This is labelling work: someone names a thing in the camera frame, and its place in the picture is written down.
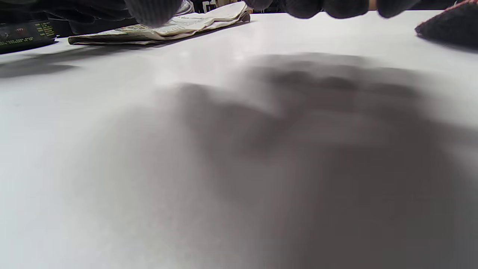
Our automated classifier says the person's right hand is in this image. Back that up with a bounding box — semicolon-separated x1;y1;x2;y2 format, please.
123;0;422;27

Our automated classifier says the black leather shoe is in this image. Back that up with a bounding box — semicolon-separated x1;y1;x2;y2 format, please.
0;0;56;24
56;0;150;36

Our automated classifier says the black leather care cream tin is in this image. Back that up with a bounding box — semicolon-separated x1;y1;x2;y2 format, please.
0;20;59;53

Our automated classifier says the red and grey polishing cloth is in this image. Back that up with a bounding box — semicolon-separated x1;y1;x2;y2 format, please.
415;0;478;48

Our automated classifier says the newspaper sheet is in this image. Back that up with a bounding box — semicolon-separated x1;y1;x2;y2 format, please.
68;2;251;46

